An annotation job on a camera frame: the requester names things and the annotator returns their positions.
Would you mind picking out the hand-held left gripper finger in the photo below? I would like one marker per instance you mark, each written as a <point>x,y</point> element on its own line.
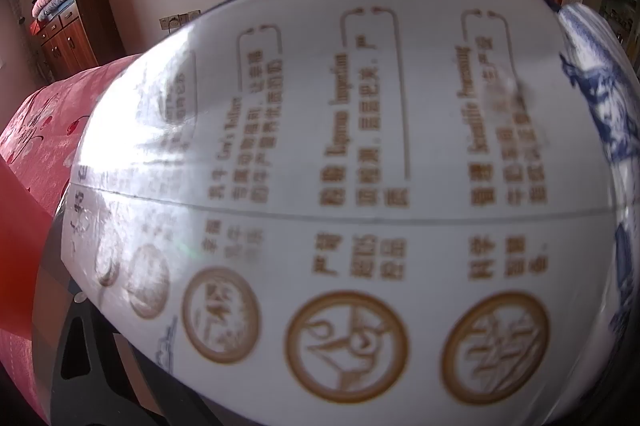
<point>75,401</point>

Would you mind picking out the orange plastic bucket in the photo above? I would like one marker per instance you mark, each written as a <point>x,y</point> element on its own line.
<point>25,256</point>

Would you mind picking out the white milk carton gold print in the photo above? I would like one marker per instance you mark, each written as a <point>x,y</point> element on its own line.
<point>350,166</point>

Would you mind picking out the pink printed blanket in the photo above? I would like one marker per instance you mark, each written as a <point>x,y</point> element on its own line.
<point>50,131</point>

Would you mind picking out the wooden cabinet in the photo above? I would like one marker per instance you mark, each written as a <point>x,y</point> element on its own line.
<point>75,41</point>

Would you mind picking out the cluttered shelf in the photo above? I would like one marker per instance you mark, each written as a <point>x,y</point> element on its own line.
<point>617,11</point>

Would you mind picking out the wall power socket strip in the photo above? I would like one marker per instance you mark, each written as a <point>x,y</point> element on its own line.
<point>180,19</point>

